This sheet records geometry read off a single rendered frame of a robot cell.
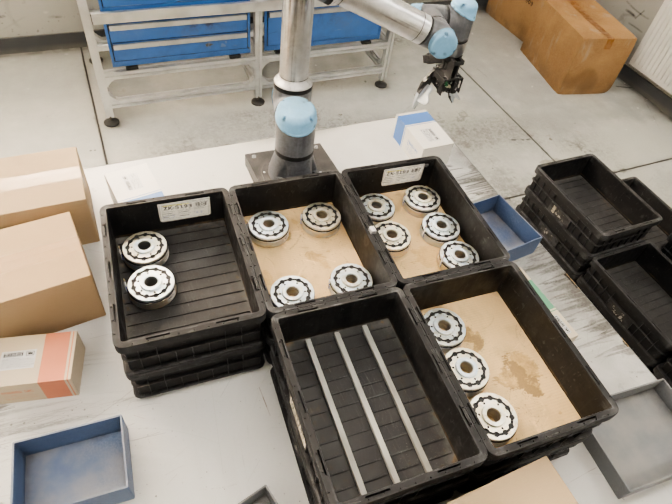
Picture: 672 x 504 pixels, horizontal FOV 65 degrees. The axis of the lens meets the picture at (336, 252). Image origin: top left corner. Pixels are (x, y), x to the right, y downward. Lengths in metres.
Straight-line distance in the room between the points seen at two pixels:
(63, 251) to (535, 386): 1.11
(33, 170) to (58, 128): 1.65
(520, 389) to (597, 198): 1.30
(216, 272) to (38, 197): 0.50
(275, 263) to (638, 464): 0.95
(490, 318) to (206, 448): 0.71
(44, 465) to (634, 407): 1.33
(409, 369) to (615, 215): 1.39
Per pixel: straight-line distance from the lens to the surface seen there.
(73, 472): 1.26
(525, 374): 1.28
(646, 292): 2.31
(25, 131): 3.28
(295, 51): 1.58
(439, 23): 1.51
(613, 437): 1.46
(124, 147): 3.04
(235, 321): 1.09
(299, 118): 1.52
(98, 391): 1.33
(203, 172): 1.76
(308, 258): 1.33
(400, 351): 1.21
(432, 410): 1.16
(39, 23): 3.89
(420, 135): 1.85
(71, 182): 1.54
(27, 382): 1.30
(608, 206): 2.39
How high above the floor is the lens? 1.84
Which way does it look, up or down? 49 degrees down
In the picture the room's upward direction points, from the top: 9 degrees clockwise
